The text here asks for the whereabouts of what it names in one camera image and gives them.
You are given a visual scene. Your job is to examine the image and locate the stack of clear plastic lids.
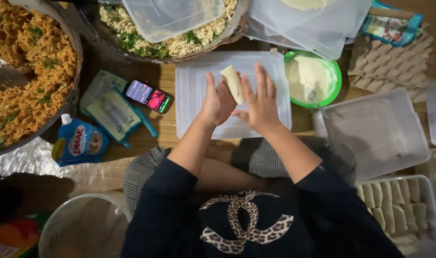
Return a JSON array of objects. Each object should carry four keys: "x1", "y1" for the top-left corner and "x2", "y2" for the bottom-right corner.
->
[{"x1": 243, "y1": 0, "x2": 373, "y2": 61}]

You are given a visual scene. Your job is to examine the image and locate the silver foil sheet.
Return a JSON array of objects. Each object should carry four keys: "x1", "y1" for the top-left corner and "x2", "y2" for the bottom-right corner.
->
[{"x1": 0, "y1": 136, "x2": 140, "y2": 180}]

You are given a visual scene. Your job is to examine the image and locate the small clear plastic container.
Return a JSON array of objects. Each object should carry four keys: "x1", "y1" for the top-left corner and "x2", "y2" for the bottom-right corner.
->
[{"x1": 121, "y1": 0, "x2": 226, "y2": 44}]

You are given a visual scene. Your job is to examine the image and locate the clear plastic work lid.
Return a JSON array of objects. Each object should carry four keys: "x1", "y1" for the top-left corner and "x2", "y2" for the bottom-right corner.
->
[{"x1": 174, "y1": 50, "x2": 293, "y2": 140}]

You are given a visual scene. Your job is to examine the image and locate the person's right hand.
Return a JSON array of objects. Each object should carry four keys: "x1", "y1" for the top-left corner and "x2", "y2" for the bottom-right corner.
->
[{"x1": 232, "y1": 61, "x2": 285, "y2": 135}]

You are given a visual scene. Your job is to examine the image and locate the large metal pan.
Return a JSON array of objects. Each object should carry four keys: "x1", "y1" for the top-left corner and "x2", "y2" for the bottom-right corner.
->
[{"x1": 0, "y1": 0, "x2": 84, "y2": 160}]

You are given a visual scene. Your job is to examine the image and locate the pale spring roll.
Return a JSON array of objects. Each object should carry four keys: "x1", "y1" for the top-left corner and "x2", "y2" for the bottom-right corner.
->
[{"x1": 220, "y1": 65, "x2": 247, "y2": 105}]

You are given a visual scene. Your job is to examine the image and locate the wooden stick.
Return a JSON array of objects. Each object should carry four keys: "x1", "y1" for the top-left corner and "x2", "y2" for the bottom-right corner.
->
[{"x1": 368, "y1": 7, "x2": 416, "y2": 21}]

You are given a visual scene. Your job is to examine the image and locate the metal ladle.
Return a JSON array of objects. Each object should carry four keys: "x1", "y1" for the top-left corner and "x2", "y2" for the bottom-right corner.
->
[{"x1": 0, "y1": 39, "x2": 33, "y2": 109}]

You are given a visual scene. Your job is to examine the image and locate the blue pouch with white cap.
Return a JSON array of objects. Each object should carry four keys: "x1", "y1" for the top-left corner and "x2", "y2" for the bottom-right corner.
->
[{"x1": 51, "y1": 113, "x2": 110, "y2": 168}]

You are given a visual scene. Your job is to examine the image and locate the person's grey checked trousers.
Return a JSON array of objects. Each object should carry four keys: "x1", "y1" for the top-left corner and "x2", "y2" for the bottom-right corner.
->
[{"x1": 123, "y1": 136, "x2": 358, "y2": 216}]

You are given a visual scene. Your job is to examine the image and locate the large empty clear container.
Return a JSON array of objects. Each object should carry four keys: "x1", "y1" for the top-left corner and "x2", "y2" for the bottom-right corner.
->
[{"x1": 312, "y1": 88, "x2": 432, "y2": 183}]

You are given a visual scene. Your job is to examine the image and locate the orange fried noodles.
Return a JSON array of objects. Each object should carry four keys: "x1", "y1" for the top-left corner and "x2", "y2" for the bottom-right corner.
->
[{"x1": 0, "y1": 0, "x2": 77, "y2": 147}]

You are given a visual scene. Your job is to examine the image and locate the pale noodles with greens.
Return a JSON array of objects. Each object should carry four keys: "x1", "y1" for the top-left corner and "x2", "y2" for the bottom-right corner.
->
[{"x1": 98, "y1": 0, "x2": 238, "y2": 59}]

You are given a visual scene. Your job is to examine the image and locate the person's black leopard print sweater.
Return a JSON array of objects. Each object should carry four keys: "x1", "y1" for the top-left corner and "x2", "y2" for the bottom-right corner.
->
[{"x1": 121, "y1": 157, "x2": 405, "y2": 258}]

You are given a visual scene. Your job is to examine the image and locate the black smartphone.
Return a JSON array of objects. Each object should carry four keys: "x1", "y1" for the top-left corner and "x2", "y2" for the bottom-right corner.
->
[{"x1": 125, "y1": 79, "x2": 175, "y2": 115}]

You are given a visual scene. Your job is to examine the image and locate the green plastic bowl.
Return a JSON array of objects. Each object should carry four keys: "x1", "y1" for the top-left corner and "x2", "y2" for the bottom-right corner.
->
[{"x1": 283, "y1": 50, "x2": 343, "y2": 109}]

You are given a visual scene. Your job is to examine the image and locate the clear round plastic tub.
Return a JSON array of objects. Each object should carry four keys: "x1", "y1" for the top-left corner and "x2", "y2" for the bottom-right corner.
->
[{"x1": 38, "y1": 193, "x2": 133, "y2": 258}]

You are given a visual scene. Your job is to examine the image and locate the large round metal bowl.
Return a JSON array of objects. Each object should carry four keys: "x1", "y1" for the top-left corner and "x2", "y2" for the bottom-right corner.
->
[{"x1": 76, "y1": 0, "x2": 250, "y2": 65}]

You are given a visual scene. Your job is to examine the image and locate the teal wrapper packet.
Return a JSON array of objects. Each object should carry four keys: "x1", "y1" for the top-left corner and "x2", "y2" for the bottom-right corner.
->
[
  {"x1": 79, "y1": 70, "x2": 129, "y2": 117},
  {"x1": 85, "y1": 91, "x2": 160, "y2": 148}
]

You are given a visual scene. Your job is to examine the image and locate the person's left hand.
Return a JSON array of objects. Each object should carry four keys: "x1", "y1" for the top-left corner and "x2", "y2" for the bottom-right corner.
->
[{"x1": 199, "y1": 71, "x2": 240, "y2": 128}]

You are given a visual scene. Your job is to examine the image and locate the orange green printed packet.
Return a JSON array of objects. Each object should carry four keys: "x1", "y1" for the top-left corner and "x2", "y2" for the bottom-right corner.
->
[{"x1": 0, "y1": 211, "x2": 52, "y2": 258}]

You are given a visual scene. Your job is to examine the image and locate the blue printed food packet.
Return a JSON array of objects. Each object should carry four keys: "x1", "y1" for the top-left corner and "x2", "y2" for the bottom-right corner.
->
[{"x1": 360, "y1": 0, "x2": 425, "y2": 48}]

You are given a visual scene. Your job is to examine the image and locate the grey cardboard egg tray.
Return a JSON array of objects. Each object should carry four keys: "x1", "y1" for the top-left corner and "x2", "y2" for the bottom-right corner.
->
[{"x1": 348, "y1": 23, "x2": 434, "y2": 105}]

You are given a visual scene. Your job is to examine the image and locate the pale dough wrapper sheet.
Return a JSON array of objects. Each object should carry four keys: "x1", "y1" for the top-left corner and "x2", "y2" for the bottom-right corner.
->
[{"x1": 279, "y1": 0, "x2": 337, "y2": 11}]

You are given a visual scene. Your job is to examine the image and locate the rows of finished spring rolls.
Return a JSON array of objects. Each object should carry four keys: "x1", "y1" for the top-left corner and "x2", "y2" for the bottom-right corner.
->
[{"x1": 357, "y1": 178, "x2": 429, "y2": 253}]

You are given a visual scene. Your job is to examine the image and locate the white batter paste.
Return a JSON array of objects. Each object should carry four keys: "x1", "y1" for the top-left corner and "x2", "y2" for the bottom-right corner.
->
[{"x1": 285, "y1": 55, "x2": 338, "y2": 105}]

